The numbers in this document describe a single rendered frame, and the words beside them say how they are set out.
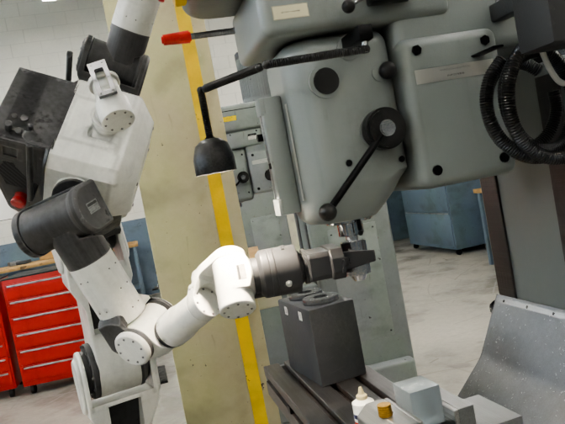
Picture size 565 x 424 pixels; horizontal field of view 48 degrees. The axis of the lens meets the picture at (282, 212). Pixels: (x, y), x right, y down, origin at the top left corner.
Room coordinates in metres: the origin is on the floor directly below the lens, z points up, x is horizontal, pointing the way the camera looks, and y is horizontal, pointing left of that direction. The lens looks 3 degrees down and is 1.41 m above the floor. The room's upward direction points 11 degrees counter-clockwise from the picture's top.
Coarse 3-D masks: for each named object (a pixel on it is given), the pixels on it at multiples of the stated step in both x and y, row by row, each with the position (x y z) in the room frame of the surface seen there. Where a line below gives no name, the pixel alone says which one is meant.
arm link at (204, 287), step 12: (216, 252) 1.14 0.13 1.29; (228, 252) 1.13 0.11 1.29; (204, 264) 1.16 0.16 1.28; (192, 276) 1.18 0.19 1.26; (204, 276) 1.17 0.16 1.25; (192, 288) 1.17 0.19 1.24; (204, 288) 1.19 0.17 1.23; (192, 300) 1.16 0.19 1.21; (204, 300) 1.17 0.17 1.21; (216, 300) 1.19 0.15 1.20; (192, 312) 1.16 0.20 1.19; (204, 312) 1.15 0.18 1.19; (216, 312) 1.17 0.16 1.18
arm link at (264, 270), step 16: (224, 256) 1.13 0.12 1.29; (240, 256) 1.13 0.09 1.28; (256, 256) 1.13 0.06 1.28; (272, 256) 1.11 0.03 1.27; (224, 272) 1.11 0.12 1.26; (240, 272) 1.11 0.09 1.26; (256, 272) 1.11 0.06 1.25; (272, 272) 1.10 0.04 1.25; (224, 288) 1.09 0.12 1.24; (240, 288) 1.09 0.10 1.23; (256, 288) 1.11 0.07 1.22; (272, 288) 1.10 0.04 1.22; (224, 304) 1.08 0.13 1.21; (240, 304) 1.08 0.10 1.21
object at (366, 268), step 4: (344, 248) 1.15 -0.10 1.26; (348, 248) 1.14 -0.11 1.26; (352, 248) 1.14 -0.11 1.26; (356, 248) 1.14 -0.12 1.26; (360, 248) 1.14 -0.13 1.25; (364, 248) 1.14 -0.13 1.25; (364, 264) 1.14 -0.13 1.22; (368, 264) 1.15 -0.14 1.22; (352, 268) 1.14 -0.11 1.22; (356, 268) 1.14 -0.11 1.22; (360, 268) 1.14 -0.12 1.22; (364, 268) 1.14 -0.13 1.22; (368, 268) 1.15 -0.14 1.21; (348, 272) 1.15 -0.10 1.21; (352, 272) 1.14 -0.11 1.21; (356, 272) 1.14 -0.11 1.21; (360, 272) 1.14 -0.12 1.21; (364, 272) 1.14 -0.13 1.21; (368, 272) 1.14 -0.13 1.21; (348, 276) 1.15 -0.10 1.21; (352, 276) 1.14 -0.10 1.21
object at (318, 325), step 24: (312, 288) 1.67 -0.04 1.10; (288, 312) 1.60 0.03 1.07; (312, 312) 1.47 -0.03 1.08; (336, 312) 1.49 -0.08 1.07; (288, 336) 1.63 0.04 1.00; (312, 336) 1.47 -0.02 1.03; (336, 336) 1.48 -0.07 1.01; (312, 360) 1.50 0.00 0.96; (336, 360) 1.48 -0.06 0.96; (360, 360) 1.50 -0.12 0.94
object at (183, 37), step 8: (176, 32) 1.20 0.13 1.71; (184, 32) 1.20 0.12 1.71; (200, 32) 1.21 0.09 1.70; (208, 32) 1.21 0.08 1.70; (216, 32) 1.21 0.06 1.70; (224, 32) 1.22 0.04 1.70; (232, 32) 1.22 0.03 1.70; (168, 40) 1.19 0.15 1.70; (176, 40) 1.19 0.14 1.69; (184, 40) 1.20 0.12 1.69
